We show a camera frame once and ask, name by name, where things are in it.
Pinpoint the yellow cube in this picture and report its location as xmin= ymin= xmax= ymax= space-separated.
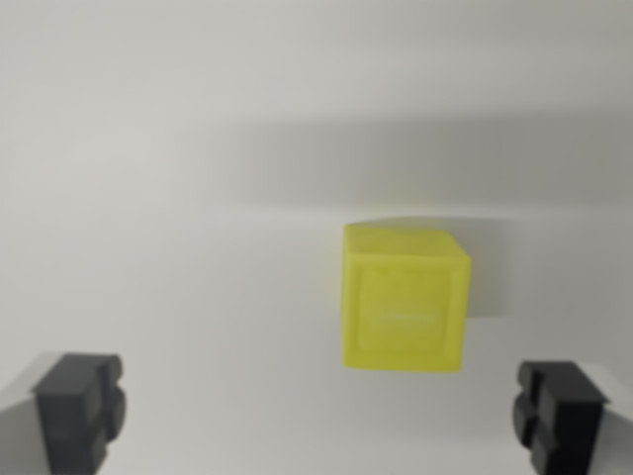
xmin=339 ymin=223 xmax=473 ymax=373

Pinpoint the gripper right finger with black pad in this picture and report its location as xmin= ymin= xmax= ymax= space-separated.
xmin=511 ymin=359 xmax=633 ymax=475

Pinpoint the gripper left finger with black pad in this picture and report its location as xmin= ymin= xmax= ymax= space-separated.
xmin=0 ymin=350 xmax=128 ymax=475

